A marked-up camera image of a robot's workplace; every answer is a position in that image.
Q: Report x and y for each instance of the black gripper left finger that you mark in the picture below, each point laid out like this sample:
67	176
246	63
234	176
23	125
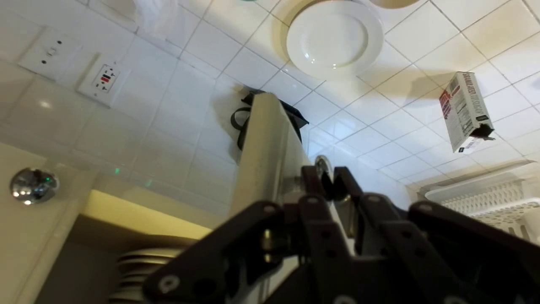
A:
236	242

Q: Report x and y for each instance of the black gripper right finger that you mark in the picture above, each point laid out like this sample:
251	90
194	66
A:
449	254

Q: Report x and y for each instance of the white dish rack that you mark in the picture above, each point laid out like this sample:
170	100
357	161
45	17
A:
482	196

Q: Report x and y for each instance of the stack of plates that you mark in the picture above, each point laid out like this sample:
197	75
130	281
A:
143	267

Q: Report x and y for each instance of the granulated sugar box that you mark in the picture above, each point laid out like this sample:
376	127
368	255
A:
464	110

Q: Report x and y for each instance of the white power outlet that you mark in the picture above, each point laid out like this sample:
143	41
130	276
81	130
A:
99	80

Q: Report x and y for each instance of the white dinner plate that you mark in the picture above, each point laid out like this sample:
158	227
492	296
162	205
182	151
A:
332	39

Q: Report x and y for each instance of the white ceramic bowl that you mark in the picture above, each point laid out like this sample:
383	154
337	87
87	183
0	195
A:
400	2

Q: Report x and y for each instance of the white wall cabinet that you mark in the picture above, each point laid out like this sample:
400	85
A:
140	217

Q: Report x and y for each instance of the white light switch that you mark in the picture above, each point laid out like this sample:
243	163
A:
50	53

